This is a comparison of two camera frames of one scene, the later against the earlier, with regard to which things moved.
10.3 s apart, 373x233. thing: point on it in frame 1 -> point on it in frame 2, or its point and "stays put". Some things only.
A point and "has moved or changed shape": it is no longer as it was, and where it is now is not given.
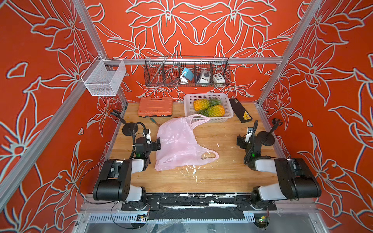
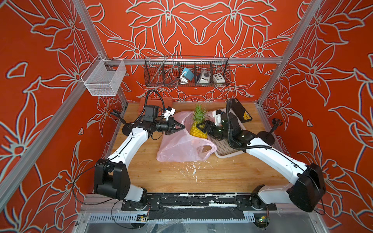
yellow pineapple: x=213 y=111 -> x=199 y=118
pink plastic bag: x=176 y=146 has moved or changed shape
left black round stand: x=127 y=128 stays put
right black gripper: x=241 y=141 -> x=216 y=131
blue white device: x=186 y=74 stays put
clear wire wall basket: x=103 y=77 stays put
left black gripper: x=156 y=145 -> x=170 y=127
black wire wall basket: x=186 y=71 stays put
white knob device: x=204 y=77 stays put
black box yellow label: x=242 y=115 stays put
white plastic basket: x=226 y=104 -> x=225 y=148
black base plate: x=198 y=206 stays put
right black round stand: x=267 y=138 stays put
